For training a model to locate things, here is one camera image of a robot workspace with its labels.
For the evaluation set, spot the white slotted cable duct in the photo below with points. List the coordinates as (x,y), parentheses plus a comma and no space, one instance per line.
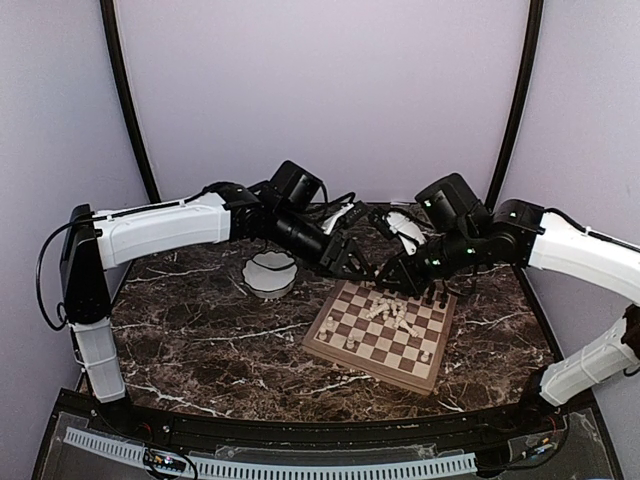
(245,463)

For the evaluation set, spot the black left frame post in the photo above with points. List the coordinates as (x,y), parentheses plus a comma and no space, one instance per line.
(125,97)

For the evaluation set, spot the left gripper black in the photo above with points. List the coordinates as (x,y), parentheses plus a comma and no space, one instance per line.
(334,256)

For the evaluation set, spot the wooden chessboard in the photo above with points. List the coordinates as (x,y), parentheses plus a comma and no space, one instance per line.
(381,350)

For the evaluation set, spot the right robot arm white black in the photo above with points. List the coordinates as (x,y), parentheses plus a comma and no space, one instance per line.
(528,236)

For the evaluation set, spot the black front rail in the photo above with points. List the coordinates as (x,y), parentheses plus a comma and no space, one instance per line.
(465,431)

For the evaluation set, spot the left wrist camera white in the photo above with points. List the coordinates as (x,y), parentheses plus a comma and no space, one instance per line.
(343,219)

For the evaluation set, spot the black frame post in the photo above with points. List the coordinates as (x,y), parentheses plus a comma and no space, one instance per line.
(516,111)
(125,97)

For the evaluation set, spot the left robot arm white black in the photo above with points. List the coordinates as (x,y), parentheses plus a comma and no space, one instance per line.
(98,241)

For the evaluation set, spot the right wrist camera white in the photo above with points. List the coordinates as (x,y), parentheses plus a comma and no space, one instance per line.
(406,230)

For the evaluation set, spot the white scalloped bowl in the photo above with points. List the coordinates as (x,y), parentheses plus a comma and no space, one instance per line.
(270,275)

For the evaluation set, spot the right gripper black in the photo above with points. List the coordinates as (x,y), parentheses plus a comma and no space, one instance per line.
(408,281)

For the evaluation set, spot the black right frame post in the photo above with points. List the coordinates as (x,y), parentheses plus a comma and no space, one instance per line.
(516,111)

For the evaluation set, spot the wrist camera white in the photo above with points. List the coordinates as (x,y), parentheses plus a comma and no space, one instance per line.
(406,230)
(343,219)

